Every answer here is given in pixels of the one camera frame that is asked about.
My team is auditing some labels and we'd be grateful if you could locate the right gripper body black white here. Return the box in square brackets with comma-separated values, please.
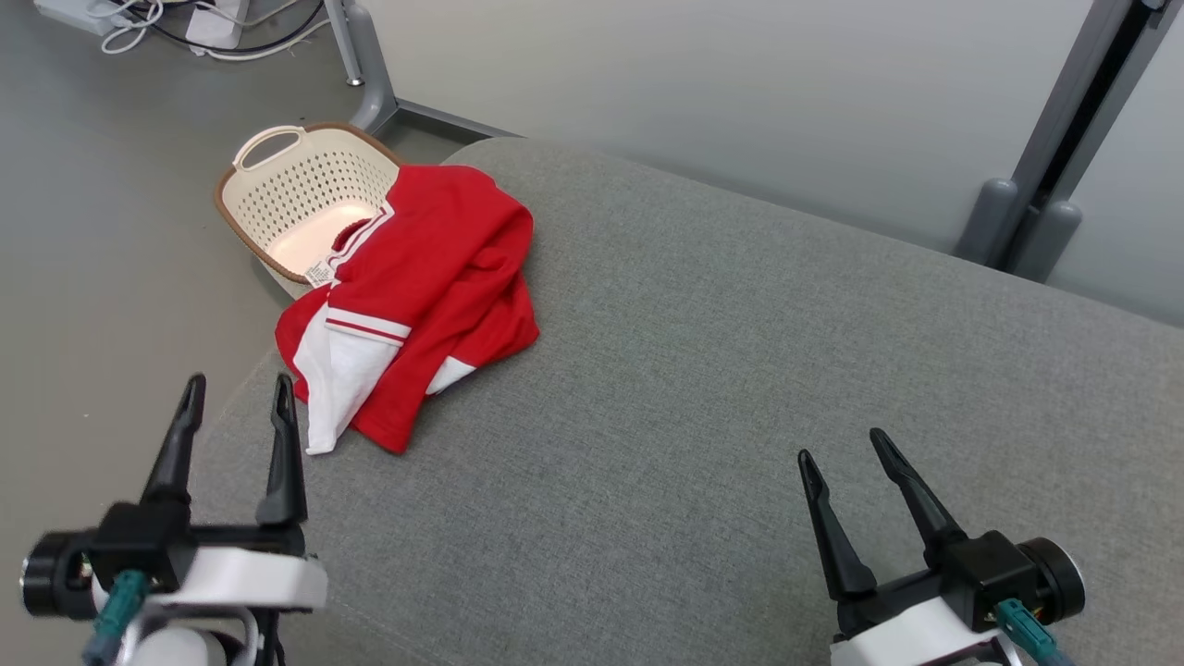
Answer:
[830, 529, 1088, 666]

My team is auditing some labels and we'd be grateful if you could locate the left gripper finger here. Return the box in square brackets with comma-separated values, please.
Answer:
[141, 373, 206, 507]
[255, 373, 309, 528]

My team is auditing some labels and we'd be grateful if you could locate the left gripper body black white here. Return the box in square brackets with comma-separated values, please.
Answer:
[20, 504, 329, 619]

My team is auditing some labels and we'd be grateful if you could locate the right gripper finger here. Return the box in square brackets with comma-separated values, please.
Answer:
[797, 449, 879, 603]
[869, 427, 969, 568]

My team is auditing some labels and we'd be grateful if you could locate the red and white garment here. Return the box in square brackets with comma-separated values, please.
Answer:
[275, 165, 540, 456]

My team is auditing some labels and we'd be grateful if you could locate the grey fabric sofa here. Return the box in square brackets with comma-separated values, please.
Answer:
[190, 137, 1184, 666]

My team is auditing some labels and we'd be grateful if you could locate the cream perforated laundry basket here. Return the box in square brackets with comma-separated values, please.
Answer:
[215, 122, 404, 302]

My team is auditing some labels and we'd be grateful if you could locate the white power adapter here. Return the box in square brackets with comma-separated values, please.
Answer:
[185, 0, 249, 53]

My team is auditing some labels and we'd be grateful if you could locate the white power strip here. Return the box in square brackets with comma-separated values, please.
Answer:
[35, 0, 132, 36]

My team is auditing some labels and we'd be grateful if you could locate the teal-plug cable of right gripper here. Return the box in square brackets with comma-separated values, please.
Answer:
[994, 598, 1076, 666]

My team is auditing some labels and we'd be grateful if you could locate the teal-plug cable of gripper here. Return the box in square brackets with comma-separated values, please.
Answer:
[81, 569, 151, 666]
[994, 598, 1076, 666]

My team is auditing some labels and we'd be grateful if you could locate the teal-plug cable of left gripper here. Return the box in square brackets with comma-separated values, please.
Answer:
[81, 569, 151, 666]

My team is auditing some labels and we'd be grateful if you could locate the grey post with black slot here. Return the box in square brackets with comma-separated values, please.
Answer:
[953, 0, 1184, 283]

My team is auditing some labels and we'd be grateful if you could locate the grey metal stand post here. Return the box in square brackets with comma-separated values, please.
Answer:
[324, 0, 521, 140]

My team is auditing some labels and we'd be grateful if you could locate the white floor cable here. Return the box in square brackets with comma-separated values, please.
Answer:
[100, 0, 166, 55]

